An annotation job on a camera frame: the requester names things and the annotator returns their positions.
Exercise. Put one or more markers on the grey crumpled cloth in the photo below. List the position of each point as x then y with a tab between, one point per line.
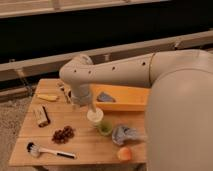
123	133

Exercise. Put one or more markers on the white round lid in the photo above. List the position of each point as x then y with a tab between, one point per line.
95	116

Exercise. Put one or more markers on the brown grape bunch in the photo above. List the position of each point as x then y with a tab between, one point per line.
63	136

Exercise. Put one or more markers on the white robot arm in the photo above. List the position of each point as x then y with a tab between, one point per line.
179	112

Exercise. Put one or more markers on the green cup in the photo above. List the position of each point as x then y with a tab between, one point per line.
105	128

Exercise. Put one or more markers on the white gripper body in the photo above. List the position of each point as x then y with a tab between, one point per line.
81	94

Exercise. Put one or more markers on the yellow plastic bin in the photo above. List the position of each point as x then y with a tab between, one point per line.
126	98

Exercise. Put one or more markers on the wooden block with black strip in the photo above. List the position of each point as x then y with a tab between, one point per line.
41	115

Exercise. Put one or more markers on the blue grey cloth in bin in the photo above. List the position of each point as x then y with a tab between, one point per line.
103	97

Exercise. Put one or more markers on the orange peach fruit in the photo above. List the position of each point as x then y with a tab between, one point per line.
124	154

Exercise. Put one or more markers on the white dish brush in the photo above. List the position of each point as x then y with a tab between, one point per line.
36	151

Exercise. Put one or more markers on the wooden table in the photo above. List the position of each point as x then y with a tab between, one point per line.
56	125

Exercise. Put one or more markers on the yellow banana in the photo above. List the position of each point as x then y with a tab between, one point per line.
47	97

